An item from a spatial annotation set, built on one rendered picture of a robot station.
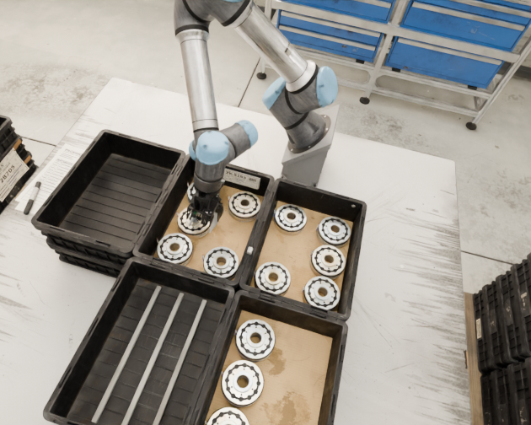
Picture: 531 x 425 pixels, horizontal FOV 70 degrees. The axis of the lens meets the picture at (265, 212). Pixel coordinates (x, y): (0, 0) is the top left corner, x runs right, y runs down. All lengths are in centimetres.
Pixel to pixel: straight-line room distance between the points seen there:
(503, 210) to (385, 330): 175
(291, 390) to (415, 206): 89
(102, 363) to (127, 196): 52
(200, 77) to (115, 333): 72
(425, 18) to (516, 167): 123
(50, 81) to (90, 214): 207
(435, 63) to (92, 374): 269
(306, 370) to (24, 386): 75
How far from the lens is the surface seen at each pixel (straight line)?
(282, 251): 118
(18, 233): 151
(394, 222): 153
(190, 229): 118
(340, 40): 291
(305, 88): 122
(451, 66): 303
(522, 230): 287
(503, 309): 198
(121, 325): 111
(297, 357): 107
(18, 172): 218
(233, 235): 120
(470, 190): 287
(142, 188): 133
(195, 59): 114
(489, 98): 320
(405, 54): 296
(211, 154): 90
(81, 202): 134
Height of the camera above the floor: 186
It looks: 55 degrees down
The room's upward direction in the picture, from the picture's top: 10 degrees clockwise
